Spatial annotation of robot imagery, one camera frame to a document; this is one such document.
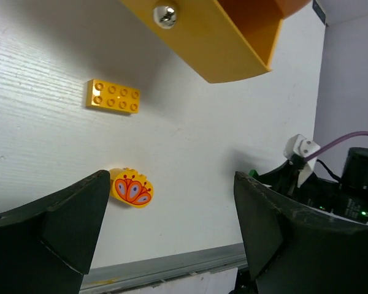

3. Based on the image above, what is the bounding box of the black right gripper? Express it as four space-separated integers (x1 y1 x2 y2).
257 160 368 224

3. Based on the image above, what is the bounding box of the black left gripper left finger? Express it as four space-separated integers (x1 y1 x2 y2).
0 170 110 293

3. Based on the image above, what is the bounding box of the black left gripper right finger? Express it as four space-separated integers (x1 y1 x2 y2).
234 172 368 293

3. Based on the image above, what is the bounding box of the green lego brick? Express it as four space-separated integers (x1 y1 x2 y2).
248 170 259 178

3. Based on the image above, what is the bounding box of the yellow drawer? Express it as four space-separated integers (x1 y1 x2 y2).
122 0 308 83

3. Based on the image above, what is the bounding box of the orange oval lego piece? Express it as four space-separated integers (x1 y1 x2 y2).
109 168 154 208

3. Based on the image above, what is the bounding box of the yellow lego brick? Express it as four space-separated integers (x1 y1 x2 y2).
85 79 140 115

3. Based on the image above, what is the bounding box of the right blue corner label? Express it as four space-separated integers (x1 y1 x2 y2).
312 0 328 26

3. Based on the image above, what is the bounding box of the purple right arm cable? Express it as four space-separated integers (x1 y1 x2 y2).
305 130 368 162

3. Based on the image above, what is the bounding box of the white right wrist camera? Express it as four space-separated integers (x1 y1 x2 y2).
283 134 320 187

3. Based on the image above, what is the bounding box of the aluminium table front rail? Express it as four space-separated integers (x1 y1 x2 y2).
80 243 247 293

